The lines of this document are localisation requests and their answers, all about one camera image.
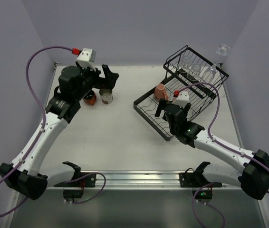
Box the orange ceramic mug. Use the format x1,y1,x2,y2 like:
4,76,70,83
83,90,97,106

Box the white brown ceramic cup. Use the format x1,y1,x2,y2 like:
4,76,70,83
99,88,113,105

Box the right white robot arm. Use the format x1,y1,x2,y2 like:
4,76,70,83
155,99,269,200

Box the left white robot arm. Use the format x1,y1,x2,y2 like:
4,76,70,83
0,65,119,200

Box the salmon pink mug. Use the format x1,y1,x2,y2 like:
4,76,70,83
154,84,168,100

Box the middle clear wine glass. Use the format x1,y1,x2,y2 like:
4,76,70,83
187,64,201,81

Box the clear wine glass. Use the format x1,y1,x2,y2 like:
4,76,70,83
178,54,192,73
200,63,217,84
187,64,201,81

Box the left clear wine glass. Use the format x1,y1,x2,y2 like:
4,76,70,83
178,54,192,73

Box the right clear wine glass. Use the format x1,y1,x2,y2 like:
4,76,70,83
200,63,217,84

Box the right black controller box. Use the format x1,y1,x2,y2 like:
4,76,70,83
192,189,213,200

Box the black controller box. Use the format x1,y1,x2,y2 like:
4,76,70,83
63,190,84,200
192,189,213,200

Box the left black controller box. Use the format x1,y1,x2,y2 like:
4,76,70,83
63,190,84,200

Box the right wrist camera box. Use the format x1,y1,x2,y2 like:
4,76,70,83
173,91,189,107

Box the black wire dish rack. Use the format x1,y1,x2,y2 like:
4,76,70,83
133,46,229,141

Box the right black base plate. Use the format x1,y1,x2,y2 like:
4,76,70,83
179,172,211,188

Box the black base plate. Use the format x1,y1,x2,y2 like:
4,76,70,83
55,172,96,188
179,172,211,188

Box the tall glass by wall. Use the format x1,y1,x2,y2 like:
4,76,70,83
215,44,231,64

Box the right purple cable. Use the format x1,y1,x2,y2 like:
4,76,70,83
173,82,269,228

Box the purple cable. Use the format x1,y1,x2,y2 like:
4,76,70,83
173,82,269,228
0,46,106,219

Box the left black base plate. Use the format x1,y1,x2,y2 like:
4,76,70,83
55,172,96,188

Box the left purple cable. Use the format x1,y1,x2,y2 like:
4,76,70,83
0,46,106,219

